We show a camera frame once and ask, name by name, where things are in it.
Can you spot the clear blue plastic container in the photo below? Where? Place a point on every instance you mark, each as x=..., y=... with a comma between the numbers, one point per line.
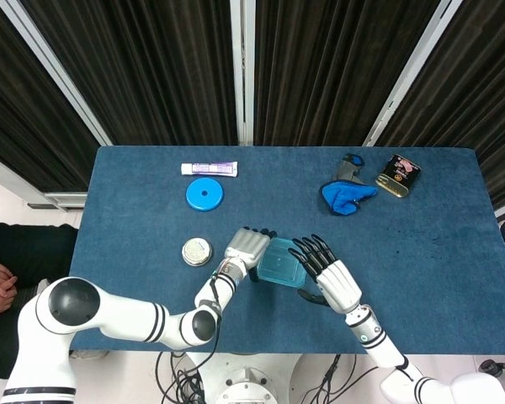
x=280, y=263

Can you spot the grey glove with blue trim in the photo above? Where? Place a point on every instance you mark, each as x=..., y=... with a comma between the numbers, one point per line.
x=347, y=168

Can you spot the dark pleated curtain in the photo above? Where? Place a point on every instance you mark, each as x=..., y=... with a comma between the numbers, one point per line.
x=151, y=71
x=328, y=71
x=480, y=97
x=21, y=109

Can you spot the blue round disc with hole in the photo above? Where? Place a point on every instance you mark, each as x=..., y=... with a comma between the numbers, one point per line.
x=204, y=194

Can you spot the white frame rail with vent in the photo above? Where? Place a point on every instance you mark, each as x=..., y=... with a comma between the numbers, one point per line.
x=21, y=183

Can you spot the blue fabric table cover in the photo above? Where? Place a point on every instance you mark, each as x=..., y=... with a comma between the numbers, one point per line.
x=130, y=244

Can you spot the white upright frame post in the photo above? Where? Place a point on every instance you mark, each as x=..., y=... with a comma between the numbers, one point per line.
x=242, y=71

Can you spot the white purple toothpaste tube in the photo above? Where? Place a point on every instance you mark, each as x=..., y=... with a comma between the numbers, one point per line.
x=210, y=168

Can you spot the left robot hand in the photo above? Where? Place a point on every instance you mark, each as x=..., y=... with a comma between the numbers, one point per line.
x=246, y=248

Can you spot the white shoe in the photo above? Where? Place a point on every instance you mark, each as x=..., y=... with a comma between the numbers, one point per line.
x=88, y=354

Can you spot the black gold can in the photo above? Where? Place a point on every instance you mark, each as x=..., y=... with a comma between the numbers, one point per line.
x=397, y=177

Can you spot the person in black clothes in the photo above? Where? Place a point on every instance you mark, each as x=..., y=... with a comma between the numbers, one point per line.
x=25, y=244

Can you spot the white slanted frame post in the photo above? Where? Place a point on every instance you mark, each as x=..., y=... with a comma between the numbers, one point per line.
x=54, y=71
x=412, y=71

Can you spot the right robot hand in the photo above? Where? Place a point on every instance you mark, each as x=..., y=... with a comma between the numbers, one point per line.
x=338, y=286

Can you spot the blue black cleaning mitt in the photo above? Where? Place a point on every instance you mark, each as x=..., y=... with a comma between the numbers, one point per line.
x=345, y=198

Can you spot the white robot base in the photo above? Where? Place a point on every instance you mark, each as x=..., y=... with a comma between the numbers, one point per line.
x=244, y=385

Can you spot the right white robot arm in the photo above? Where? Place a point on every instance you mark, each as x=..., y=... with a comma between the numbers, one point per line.
x=383, y=349

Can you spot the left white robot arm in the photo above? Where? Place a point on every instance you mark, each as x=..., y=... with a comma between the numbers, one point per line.
x=118, y=313

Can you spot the round metal tin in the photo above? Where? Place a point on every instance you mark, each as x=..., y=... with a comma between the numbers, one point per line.
x=197, y=251

